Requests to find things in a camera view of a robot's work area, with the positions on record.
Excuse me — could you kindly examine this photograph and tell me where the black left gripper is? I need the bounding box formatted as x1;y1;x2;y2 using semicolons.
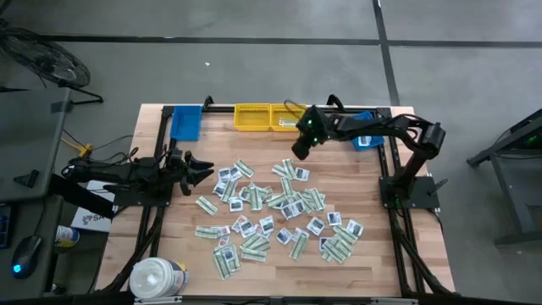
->
163;147;215;197

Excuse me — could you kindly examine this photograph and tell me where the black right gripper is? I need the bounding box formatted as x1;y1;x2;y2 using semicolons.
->
290;105;340;161

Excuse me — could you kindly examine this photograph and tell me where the blue plastic basket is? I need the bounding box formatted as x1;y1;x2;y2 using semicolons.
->
350;110;386;153
169;104;203;142

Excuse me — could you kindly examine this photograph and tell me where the white wipes canister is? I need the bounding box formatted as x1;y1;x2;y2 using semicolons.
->
128;257;191;300

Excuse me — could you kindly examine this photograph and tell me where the white printed box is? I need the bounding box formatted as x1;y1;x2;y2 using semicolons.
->
69;180;118;234

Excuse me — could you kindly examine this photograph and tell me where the black diagonal brace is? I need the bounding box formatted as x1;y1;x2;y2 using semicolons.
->
48;172;116;220

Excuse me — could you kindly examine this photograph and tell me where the white yellow can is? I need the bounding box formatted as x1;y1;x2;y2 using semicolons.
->
54;224;80;248

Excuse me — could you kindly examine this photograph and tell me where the grey desk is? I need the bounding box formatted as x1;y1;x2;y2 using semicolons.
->
0;86;73;297

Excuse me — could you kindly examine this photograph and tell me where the black floor fan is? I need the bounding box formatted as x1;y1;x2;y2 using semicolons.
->
0;19;105;106

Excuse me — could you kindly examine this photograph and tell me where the black computer mouse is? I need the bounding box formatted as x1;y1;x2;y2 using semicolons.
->
10;235;43;280

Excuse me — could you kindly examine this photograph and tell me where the grey metal cart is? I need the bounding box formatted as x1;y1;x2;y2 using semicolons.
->
467;108;542;247

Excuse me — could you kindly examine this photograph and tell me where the dark keyboard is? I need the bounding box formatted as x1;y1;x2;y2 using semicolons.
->
0;202;13;250

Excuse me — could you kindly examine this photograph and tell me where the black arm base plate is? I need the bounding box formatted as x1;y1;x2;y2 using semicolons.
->
103;182;174;208
379;175;441;210

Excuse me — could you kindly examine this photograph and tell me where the yellow cable plug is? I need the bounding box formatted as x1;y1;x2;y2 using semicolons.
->
61;135;95;158

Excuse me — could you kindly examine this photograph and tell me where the silver bracket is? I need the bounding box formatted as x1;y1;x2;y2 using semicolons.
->
133;296;184;305
369;297;420;305

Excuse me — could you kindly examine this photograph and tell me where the black desk bracket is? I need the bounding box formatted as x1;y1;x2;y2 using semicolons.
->
13;169;41;189

